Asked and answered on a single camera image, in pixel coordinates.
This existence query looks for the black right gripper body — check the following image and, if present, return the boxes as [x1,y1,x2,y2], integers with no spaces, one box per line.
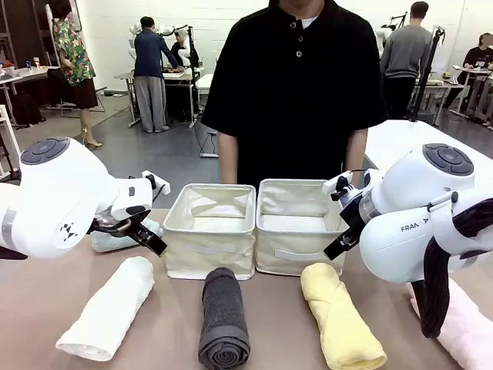
[337,194,371,237]

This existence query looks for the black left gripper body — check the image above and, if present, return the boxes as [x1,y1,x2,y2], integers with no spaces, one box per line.
[89,206,153,238]

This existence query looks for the light teal towel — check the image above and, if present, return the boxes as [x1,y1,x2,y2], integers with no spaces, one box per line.
[91,219,165,254]

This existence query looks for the yellow towel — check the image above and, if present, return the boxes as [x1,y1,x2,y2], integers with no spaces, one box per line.
[300,263,387,370]

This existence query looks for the white towel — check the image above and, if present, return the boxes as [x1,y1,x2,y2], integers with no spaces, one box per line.
[55,256,156,362]

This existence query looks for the pink towel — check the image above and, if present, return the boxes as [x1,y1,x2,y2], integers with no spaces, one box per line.
[408,277,493,370]

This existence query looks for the person's left forearm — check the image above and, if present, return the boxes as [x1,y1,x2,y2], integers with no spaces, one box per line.
[344,126,370,182]

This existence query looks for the person's right forearm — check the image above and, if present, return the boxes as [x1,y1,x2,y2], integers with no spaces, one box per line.
[218,133,240,185]

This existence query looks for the cream fabric storage bin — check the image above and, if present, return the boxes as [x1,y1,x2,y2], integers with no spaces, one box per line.
[162,183,258,281]
[254,178,350,278]

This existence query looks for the large white table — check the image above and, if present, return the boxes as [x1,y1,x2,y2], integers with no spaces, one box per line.
[364,119,493,182]

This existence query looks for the dark grey rolled towel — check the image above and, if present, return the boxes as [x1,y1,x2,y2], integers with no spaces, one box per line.
[197,267,251,366]

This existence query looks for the white table leg base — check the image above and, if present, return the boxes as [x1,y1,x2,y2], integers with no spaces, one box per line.
[199,129,220,159]

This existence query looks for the person in black polo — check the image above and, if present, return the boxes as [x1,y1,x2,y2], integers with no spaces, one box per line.
[200,0,389,186]

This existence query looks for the black bag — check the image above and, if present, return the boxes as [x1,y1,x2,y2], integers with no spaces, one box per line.
[10,92,44,125]

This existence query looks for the grey background work table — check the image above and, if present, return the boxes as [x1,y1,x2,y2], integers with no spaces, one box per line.
[114,69,207,129]

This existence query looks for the tall black tripod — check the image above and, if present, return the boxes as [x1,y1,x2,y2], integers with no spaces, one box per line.
[407,26,448,123]

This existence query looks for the man in navy jacket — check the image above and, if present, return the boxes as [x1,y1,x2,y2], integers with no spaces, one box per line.
[132,15,180,134]

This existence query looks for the man in grey sweater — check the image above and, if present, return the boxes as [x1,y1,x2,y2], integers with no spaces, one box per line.
[380,1,434,120]

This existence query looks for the woman in floral shirt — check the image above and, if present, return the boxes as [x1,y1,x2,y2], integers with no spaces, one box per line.
[45,0,104,150]

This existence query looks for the white desk with clutter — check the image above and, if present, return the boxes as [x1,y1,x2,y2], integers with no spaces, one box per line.
[0,63,62,128]

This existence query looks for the white desk with legs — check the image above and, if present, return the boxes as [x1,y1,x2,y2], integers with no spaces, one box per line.
[448,64,493,119]

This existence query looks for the seated person in black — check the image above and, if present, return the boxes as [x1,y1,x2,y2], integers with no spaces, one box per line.
[442,32,493,116]

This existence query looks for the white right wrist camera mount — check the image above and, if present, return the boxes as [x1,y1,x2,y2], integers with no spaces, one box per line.
[322,168,381,202]

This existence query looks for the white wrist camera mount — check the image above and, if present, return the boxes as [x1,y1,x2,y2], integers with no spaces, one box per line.
[322,168,381,202]
[140,173,172,197]

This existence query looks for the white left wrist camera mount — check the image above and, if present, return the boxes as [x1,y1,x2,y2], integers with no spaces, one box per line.
[140,173,172,197]

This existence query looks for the black cable bundle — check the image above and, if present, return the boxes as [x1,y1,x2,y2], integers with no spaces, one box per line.
[410,198,493,339]

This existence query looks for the white shelf frame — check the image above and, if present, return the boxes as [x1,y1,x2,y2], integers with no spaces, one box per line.
[0,103,22,182]

